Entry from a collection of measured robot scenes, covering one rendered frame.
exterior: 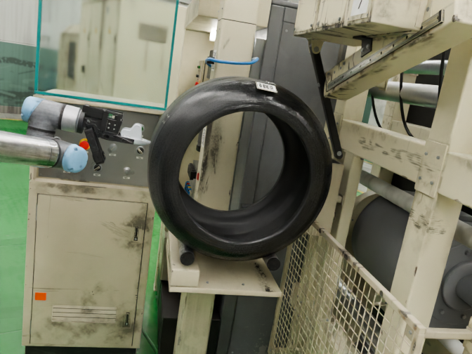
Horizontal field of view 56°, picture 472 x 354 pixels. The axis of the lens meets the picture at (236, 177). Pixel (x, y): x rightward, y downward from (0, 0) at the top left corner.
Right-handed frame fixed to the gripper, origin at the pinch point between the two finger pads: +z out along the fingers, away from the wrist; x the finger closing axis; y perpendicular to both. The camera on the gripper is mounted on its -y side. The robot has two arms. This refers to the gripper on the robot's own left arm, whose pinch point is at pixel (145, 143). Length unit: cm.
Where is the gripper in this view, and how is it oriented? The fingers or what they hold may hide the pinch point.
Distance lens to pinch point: 138.7
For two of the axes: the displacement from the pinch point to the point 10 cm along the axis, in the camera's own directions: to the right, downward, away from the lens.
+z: 9.5, 2.2, 2.3
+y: 2.7, -9.4, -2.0
